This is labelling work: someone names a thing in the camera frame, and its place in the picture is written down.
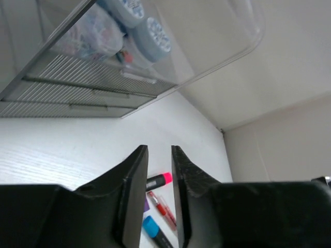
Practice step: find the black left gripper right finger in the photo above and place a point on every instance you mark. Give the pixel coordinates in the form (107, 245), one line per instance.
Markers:
(252, 214)

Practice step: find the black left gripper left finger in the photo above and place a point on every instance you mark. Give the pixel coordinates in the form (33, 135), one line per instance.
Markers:
(105, 212)

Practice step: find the purple cap highlighter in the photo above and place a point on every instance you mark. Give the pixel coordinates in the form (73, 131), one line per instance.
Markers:
(146, 206)

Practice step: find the blue cap highlighter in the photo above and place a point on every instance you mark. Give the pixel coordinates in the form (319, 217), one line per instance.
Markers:
(155, 233)

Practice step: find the pink cap highlighter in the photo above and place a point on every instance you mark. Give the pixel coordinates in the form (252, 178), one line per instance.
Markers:
(158, 181)

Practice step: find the clear plastic organizer box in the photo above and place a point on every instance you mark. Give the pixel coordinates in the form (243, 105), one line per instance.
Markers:
(112, 58)

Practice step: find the blue jar front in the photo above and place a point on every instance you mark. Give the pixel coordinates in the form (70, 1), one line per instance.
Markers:
(151, 39)

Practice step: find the blue jar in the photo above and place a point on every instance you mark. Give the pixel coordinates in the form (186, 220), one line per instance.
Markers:
(151, 39)
(128, 13)

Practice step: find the blue jar back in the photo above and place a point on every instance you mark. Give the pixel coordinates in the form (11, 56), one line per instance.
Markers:
(128, 13)

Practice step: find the dark red gel pen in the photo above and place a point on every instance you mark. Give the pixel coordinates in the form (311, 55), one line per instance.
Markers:
(168, 210)

